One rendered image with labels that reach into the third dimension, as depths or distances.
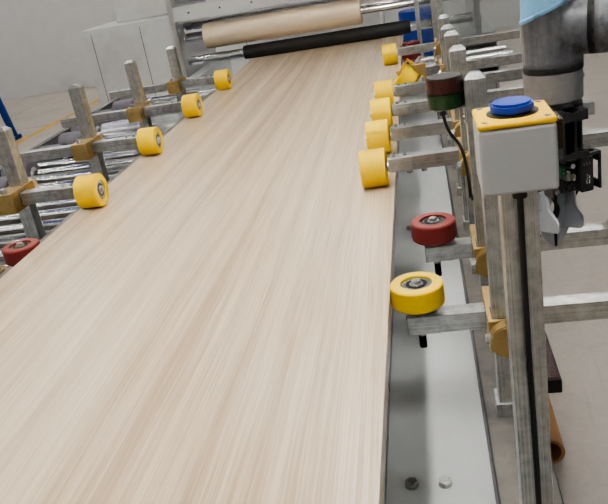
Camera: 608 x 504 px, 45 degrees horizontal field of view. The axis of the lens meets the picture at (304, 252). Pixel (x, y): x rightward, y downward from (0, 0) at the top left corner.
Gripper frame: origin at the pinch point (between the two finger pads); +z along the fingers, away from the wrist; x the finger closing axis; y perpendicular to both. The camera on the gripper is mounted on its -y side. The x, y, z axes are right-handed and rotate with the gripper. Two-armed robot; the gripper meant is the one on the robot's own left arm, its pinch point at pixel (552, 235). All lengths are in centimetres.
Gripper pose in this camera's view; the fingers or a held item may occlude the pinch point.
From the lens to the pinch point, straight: 113.8
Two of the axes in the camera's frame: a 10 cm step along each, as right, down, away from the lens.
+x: 9.6, -2.3, 1.4
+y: 2.1, 3.4, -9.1
